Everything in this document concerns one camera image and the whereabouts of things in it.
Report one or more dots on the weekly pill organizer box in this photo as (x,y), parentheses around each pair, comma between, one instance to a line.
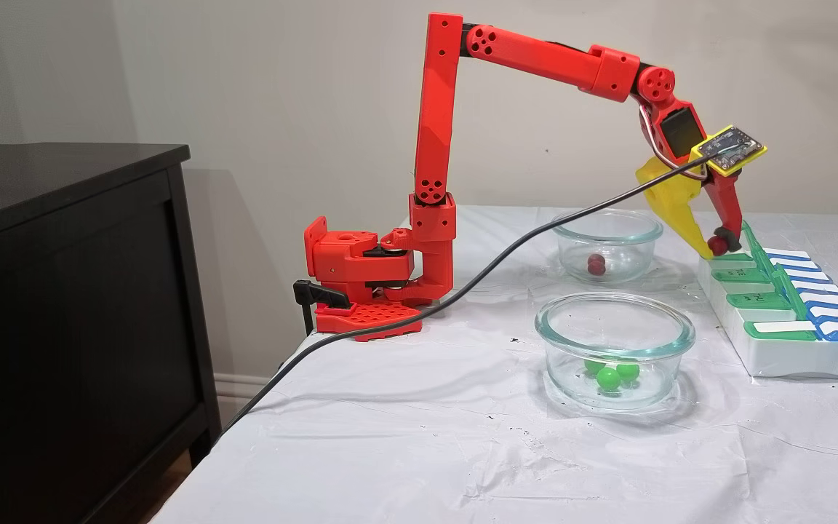
(790,356)

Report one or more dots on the clear glass bowl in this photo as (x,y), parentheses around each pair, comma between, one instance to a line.
(564,364)
(641,240)

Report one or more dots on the green round pill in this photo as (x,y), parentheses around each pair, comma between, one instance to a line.
(608,378)
(629,371)
(591,365)

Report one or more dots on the black table clamp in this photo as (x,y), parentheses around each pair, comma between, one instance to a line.
(317,293)

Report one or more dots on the white tablecloth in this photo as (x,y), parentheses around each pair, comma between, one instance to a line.
(390,451)

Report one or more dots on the black wooden cabinet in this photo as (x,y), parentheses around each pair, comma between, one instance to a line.
(62,327)

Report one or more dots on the camera board on yellow mount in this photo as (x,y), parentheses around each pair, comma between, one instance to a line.
(730,145)

